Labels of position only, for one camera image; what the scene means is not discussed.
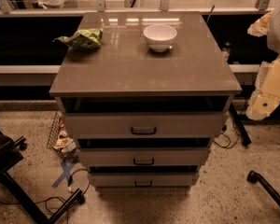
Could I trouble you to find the white ceramic bowl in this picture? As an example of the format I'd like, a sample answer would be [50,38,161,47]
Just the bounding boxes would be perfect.
[143,24,177,52]

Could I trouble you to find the grey drawer cabinet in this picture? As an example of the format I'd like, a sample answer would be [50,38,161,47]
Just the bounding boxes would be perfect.
[49,11,243,191]

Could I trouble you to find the green chip bag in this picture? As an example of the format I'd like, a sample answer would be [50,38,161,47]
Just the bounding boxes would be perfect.
[54,28,104,50]

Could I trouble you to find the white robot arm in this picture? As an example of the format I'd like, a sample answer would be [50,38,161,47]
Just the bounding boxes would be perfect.
[246,4,280,120]

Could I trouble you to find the grey bottom drawer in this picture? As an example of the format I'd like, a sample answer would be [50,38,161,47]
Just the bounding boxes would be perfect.
[88,173,199,188]

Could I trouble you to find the grey middle drawer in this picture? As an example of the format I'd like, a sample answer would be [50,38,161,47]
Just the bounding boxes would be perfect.
[77,147,210,167]

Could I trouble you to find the black chair base left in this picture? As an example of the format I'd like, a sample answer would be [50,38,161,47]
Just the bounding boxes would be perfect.
[0,113,86,224]

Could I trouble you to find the black floor cable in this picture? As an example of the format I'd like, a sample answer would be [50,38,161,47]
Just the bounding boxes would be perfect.
[0,167,91,224]

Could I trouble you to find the grey drawer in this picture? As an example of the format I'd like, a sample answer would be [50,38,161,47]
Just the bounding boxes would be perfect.
[88,173,199,188]
[77,147,210,167]
[62,112,228,139]

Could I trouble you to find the wire basket with snacks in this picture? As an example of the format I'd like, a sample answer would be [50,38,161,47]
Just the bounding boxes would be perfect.
[47,111,77,160]

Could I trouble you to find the black chair leg right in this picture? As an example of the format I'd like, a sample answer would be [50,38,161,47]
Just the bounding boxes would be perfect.
[246,171,280,207]

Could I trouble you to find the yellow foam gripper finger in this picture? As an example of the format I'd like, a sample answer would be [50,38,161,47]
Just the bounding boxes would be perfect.
[247,12,272,37]
[245,62,280,120]

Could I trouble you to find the black stand leg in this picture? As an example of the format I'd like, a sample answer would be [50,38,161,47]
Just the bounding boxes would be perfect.
[229,104,251,147]

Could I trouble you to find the grey top drawer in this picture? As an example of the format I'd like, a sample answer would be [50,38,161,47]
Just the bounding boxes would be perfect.
[62,112,228,139]

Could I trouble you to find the blue tape cross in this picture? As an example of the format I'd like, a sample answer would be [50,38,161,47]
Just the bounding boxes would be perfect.
[51,160,77,188]

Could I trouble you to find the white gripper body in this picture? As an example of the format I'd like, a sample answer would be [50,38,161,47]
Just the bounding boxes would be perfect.
[261,58,280,100]

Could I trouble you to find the black cable right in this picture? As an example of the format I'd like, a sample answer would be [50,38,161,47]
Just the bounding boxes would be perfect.
[213,125,241,149]

